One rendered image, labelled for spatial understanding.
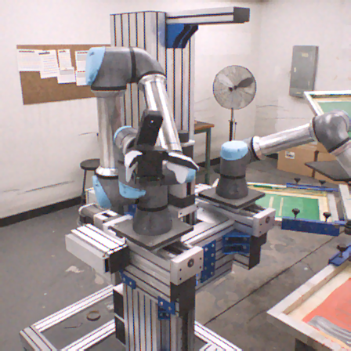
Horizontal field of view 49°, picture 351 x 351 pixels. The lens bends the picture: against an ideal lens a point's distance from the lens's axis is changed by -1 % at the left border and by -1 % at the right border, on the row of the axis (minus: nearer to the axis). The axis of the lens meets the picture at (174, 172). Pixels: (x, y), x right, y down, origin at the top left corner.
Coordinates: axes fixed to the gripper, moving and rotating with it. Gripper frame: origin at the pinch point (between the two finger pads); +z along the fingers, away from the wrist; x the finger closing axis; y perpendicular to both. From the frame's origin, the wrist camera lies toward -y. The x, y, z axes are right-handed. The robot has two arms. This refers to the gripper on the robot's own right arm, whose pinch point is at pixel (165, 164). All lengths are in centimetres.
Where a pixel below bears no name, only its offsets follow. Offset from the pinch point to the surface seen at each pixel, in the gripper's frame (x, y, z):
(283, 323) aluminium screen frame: -59, 62, -21
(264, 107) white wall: -361, 33, -518
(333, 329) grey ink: -76, 62, -14
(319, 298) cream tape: -83, 61, -31
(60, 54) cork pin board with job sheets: -5, -14, -390
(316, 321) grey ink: -72, 62, -20
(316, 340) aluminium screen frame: -64, 60, -9
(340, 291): -94, 60, -32
